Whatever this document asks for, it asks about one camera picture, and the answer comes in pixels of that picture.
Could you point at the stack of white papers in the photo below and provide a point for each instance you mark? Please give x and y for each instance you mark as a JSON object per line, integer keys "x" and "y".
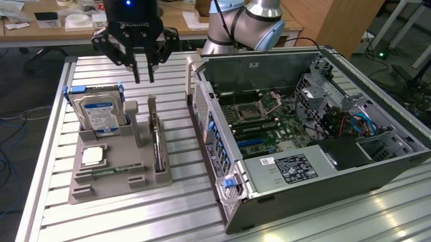
{"x": 196, "y": 22}

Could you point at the brown cardboard box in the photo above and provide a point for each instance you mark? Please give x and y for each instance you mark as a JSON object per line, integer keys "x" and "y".
{"x": 201, "y": 7}

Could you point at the silver CPU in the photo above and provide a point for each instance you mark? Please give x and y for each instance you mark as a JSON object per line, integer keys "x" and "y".
{"x": 92, "y": 156}

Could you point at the white paper label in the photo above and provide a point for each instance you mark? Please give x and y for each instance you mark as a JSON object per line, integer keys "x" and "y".
{"x": 16, "y": 25}

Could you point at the grey power supply unit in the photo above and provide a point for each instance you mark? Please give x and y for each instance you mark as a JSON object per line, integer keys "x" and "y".
{"x": 265, "y": 176}

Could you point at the crumpled plastic bag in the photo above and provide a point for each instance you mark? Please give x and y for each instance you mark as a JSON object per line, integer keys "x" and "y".
{"x": 11, "y": 10}

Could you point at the white tray with bowl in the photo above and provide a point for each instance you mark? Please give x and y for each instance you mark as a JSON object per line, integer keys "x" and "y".
{"x": 77, "y": 24}

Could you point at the hard disk in blue carrier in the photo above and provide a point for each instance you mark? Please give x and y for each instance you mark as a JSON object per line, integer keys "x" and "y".
{"x": 97, "y": 113}

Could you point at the green RAM stick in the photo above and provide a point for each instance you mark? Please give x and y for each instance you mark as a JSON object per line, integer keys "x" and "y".
{"x": 107, "y": 172}

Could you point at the green motherboard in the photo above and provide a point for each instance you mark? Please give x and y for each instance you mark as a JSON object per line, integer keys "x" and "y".
{"x": 285, "y": 131}

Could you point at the green graphics card black cooler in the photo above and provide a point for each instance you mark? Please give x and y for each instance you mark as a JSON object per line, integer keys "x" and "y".
{"x": 157, "y": 151}

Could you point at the black floor stand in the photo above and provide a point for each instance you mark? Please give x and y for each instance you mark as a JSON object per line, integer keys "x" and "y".
{"x": 415, "y": 78}

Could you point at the blue expansion slot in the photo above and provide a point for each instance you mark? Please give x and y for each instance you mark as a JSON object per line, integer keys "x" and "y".
{"x": 251, "y": 143}

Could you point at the white tape roll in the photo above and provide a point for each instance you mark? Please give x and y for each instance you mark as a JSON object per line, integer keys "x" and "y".
{"x": 63, "y": 3}

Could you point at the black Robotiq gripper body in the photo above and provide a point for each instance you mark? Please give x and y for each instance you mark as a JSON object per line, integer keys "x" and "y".
{"x": 135, "y": 25}

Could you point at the small white box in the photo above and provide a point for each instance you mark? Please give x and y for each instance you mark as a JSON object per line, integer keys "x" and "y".
{"x": 99, "y": 24}

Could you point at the black office chair base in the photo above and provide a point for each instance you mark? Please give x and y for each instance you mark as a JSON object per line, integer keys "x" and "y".
{"x": 40, "y": 56}

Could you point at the wooden desk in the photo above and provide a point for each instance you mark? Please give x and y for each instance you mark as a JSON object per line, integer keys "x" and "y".
{"x": 33, "y": 34}

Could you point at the white box with black lid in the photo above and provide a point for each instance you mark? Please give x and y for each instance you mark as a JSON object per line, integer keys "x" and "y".
{"x": 47, "y": 21}

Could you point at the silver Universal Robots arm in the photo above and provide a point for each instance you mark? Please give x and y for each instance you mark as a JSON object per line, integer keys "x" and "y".
{"x": 261, "y": 15}

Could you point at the red packet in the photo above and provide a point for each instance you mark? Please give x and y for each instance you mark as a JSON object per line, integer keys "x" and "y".
{"x": 100, "y": 7}

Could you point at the white table frame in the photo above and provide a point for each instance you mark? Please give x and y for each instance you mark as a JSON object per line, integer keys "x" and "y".
{"x": 387, "y": 25}

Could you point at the CPU socket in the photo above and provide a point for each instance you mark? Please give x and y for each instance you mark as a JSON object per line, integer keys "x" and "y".
{"x": 248, "y": 112}

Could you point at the open black PC case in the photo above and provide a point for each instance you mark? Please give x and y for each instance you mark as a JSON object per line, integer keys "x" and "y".
{"x": 303, "y": 201}

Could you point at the blue case latch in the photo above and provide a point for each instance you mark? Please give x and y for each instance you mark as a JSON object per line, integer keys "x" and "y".
{"x": 228, "y": 183}

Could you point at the grey plastic parts rack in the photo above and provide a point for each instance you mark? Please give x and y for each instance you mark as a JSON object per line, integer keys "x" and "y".
{"x": 117, "y": 150}

